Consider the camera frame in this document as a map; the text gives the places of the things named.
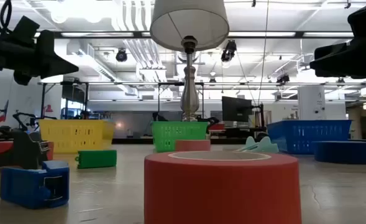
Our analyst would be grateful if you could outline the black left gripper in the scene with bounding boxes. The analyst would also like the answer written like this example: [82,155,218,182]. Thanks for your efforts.
[0,29,80,86]

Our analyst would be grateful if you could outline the blue tape roll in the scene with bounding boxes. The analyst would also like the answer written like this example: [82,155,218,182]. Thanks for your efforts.
[313,140,366,166]

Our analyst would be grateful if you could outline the green stapler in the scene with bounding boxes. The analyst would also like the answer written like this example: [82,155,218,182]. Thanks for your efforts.
[74,149,118,170]

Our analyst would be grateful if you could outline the teal staple remover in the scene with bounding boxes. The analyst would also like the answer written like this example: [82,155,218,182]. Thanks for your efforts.
[234,136,280,154]

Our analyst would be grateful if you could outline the blue stapler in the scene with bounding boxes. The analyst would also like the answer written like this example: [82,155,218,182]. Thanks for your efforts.
[0,159,70,210]

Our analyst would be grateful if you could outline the salmon red tape roll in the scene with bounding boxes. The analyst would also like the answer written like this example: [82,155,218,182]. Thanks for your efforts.
[174,139,212,152]

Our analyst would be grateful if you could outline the white cylindrical column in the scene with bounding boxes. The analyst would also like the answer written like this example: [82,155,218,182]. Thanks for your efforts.
[297,85,327,121]

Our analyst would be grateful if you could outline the black ceiling spotlight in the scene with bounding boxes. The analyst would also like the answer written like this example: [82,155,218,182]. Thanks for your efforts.
[221,39,237,62]
[115,47,129,63]

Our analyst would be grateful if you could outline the yellow plastic basket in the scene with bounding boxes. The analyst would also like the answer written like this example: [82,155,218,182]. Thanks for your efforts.
[39,119,116,154]

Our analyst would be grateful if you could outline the blue plastic basket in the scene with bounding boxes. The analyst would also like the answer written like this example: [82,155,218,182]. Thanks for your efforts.
[267,119,353,155]

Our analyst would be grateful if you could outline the black computer monitor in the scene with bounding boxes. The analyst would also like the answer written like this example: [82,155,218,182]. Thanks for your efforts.
[221,96,254,123]

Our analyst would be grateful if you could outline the silver table lamp white shade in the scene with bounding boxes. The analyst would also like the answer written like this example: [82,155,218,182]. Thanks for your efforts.
[149,0,231,141]

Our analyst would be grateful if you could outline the green plastic basket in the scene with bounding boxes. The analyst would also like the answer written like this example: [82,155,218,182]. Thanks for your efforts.
[151,121,209,153]

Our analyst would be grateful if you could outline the black background rack frame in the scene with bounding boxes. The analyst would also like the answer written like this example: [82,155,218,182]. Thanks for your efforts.
[39,80,206,121]

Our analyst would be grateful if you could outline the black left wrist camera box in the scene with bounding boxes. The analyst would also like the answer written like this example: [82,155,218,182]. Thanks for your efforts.
[12,15,41,45]

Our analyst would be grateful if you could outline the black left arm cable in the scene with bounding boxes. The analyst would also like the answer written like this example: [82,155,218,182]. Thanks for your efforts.
[0,0,13,35]

